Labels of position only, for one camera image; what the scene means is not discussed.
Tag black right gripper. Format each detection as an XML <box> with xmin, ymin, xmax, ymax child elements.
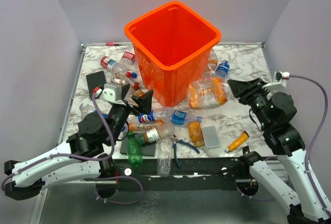
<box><xmin>228</xmin><ymin>76</ymin><xmax>271</xmax><ymax>128</ymax></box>

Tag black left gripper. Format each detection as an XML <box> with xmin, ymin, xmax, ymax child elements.
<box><xmin>108</xmin><ymin>84</ymin><xmax>155</xmax><ymax>145</ymax></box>

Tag large orange label juice bottle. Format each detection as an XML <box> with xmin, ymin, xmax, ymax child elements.
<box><xmin>187</xmin><ymin>76</ymin><xmax>229</xmax><ymax>109</ymax></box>

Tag clear bottle light blue label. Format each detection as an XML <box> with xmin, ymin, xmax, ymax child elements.
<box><xmin>171</xmin><ymin>110</ymin><xmax>203</xmax><ymax>125</ymax></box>

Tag small orange juice bottle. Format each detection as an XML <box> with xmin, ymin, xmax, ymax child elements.
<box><xmin>135</xmin><ymin>91</ymin><xmax>144</xmax><ymax>97</ymax></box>

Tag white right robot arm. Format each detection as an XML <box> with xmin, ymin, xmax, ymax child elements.
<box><xmin>228</xmin><ymin>72</ymin><xmax>330</xmax><ymax>223</ymax></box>

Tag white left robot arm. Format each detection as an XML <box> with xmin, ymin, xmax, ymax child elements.
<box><xmin>1</xmin><ymin>84</ymin><xmax>154</xmax><ymax>201</ymax></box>

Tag orange plastic bin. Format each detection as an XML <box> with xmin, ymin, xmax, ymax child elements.
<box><xmin>124</xmin><ymin>1</ymin><xmax>221</xmax><ymax>107</ymax></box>

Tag red cap clear bottle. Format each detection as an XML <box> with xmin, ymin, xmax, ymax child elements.
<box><xmin>111</xmin><ymin>71</ymin><xmax>140</xmax><ymax>91</ymax></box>

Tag orange label slim bottle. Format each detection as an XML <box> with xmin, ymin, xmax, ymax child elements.
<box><xmin>128</xmin><ymin>120</ymin><xmax>164</xmax><ymax>132</ymax></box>

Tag red label water bottle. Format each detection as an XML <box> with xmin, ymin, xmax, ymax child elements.
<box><xmin>100</xmin><ymin>56</ymin><xmax>126</xmax><ymax>73</ymax></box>

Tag pepsi bottle blue label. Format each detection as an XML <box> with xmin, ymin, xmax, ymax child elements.
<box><xmin>134</xmin><ymin>107</ymin><xmax>175</xmax><ymax>123</ymax></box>

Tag black foam block left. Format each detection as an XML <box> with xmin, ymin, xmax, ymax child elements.
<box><xmin>86</xmin><ymin>70</ymin><xmax>106</xmax><ymax>98</ymax></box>

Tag brown tea bottle white label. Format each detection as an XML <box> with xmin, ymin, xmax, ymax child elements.
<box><xmin>137</xmin><ymin>123</ymin><xmax>175</xmax><ymax>145</ymax></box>

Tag orange utility knife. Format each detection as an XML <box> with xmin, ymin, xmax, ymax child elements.
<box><xmin>225</xmin><ymin>131</ymin><xmax>249</xmax><ymax>153</ymax></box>

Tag silver wrench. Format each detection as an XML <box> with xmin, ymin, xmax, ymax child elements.
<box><xmin>79</xmin><ymin>103</ymin><xmax>89</xmax><ymax>120</ymax></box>

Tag green plastic bottle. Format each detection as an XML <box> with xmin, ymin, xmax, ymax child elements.
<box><xmin>127</xmin><ymin>132</ymin><xmax>143</xmax><ymax>167</ymax></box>

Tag black foam pad front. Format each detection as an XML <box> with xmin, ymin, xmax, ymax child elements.
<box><xmin>120</xmin><ymin>138</ymin><xmax>156</xmax><ymax>157</ymax></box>

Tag red screwdriver at back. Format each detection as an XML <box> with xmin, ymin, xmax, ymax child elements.
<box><xmin>106</xmin><ymin>42</ymin><xmax>124</xmax><ymax>47</ymax></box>

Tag grey metal tin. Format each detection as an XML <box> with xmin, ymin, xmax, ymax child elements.
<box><xmin>202</xmin><ymin>126</ymin><xmax>221</xmax><ymax>148</ymax></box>

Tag clear crushed bottle front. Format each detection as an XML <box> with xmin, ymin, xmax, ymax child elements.
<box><xmin>157</xmin><ymin>136</ymin><xmax>173</xmax><ymax>177</ymax></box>

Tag orange bottle near tin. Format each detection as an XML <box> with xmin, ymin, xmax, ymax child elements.
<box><xmin>187</xmin><ymin>122</ymin><xmax>204</xmax><ymax>147</ymax></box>

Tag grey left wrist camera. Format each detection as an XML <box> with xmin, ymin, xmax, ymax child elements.
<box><xmin>99</xmin><ymin>83</ymin><xmax>122</xmax><ymax>103</ymax></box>

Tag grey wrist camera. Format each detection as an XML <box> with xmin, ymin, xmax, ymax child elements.
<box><xmin>263</xmin><ymin>71</ymin><xmax>290</xmax><ymax>91</ymax></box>
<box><xmin>99</xmin><ymin>83</ymin><xmax>122</xmax><ymax>103</ymax></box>

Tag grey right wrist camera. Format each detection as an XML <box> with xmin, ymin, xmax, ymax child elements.
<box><xmin>263</xmin><ymin>71</ymin><xmax>290</xmax><ymax>91</ymax></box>

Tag blue handled pliers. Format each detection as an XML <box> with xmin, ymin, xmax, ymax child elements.
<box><xmin>172</xmin><ymin>135</ymin><xmax>200</xmax><ymax>169</ymax></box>

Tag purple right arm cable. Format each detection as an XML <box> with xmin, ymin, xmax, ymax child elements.
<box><xmin>236</xmin><ymin>75</ymin><xmax>331</xmax><ymax>219</ymax></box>

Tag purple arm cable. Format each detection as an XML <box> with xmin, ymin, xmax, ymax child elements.
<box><xmin>1</xmin><ymin>89</ymin><xmax>144</xmax><ymax>205</ymax></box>
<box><xmin>236</xmin><ymin>75</ymin><xmax>331</xmax><ymax>219</ymax></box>

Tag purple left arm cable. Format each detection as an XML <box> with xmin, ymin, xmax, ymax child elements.
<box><xmin>1</xmin><ymin>89</ymin><xmax>144</xmax><ymax>205</ymax></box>

